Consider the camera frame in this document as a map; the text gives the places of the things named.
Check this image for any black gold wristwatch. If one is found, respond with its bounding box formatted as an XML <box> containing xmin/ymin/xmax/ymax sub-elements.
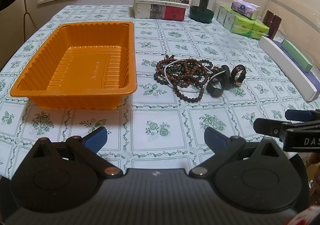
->
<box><xmin>229</xmin><ymin>65</ymin><xmax>247</xmax><ymax>87</ymax></box>

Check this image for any black fitness band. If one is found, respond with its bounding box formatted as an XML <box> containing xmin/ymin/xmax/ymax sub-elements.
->
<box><xmin>206</xmin><ymin>65</ymin><xmax>231</xmax><ymax>98</ymax></box>

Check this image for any brown wooden bead necklace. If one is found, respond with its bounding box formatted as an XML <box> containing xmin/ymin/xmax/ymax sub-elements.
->
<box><xmin>153</xmin><ymin>54</ymin><xmax>214</xmax><ymax>104</ymax></box>

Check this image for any orange plastic tray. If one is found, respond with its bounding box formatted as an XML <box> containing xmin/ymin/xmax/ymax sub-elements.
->
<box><xmin>10</xmin><ymin>21</ymin><xmax>137</xmax><ymax>109</ymax></box>

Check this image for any white pearl necklace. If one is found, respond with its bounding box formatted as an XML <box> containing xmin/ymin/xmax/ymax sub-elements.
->
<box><xmin>163</xmin><ymin>59</ymin><xmax>226</xmax><ymax>95</ymax></box>

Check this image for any long white box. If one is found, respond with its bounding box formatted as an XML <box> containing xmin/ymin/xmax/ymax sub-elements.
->
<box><xmin>259</xmin><ymin>37</ymin><xmax>319</xmax><ymax>102</ymax></box>

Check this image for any light green small box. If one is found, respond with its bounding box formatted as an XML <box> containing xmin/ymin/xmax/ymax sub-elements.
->
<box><xmin>281</xmin><ymin>39</ymin><xmax>312</xmax><ymax>72</ymax></box>

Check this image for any dark brown wooden box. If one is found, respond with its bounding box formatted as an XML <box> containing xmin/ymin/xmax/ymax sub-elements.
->
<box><xmin>263</xmin><ymin>10</ymin><xmax>282</xmax><ymax>40</ymax></box>

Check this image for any green tissue pack bundle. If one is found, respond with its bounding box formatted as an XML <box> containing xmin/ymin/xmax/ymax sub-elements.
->
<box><xmin>214</xmin><ymin>3</ymin><xmax>270</xmax><ymax>40</ymax></box>

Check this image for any purple tissue pack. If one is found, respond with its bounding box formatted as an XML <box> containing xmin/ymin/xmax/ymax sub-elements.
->
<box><xmin>231</xmin><ymin>0</ymin><xmax>260</xmax><ymax>20</ymax></box>

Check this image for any dark green glass humidifier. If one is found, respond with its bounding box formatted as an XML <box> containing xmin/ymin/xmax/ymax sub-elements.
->
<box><xmin>189</xmin><ymin>0</ymin><xmax>216</xmax><ymax>23</ymax></box>

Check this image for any metal coat rack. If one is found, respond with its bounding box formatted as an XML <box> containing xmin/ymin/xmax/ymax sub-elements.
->
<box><xmin>23</xmin><ymin>0</ymin><xmax>38</xmax><ymax>40</ymax></box>

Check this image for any thick white red book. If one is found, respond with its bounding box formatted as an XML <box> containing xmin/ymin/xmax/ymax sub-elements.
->
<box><xmin>133</xmin><ymin>0</ymin><xmax>189</xmax><ymax>21</ymax></box>

